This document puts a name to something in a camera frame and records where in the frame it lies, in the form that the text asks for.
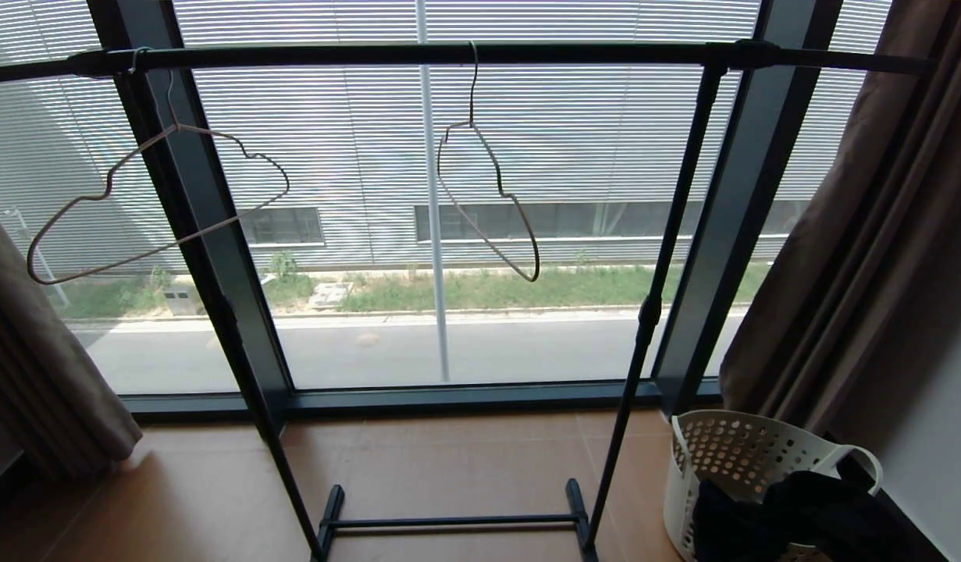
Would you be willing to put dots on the pink clothes hanger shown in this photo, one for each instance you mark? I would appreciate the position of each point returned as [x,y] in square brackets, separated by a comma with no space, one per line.
[105,257]
[473,94]

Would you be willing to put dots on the black clothes rack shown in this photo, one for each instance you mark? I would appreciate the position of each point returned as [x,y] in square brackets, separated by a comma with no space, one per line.
[449,55]

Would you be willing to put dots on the white laundry basket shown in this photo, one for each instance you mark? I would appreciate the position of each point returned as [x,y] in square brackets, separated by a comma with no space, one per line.
[730,453]

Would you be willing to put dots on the heap of clothes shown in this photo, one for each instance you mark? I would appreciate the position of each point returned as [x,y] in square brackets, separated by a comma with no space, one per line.
[808,515]

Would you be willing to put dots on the window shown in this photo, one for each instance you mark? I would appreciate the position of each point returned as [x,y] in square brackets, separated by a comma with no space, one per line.
[753,172]

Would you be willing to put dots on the brown curtain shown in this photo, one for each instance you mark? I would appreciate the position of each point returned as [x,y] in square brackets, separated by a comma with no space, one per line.
[35,375]
[878,234]

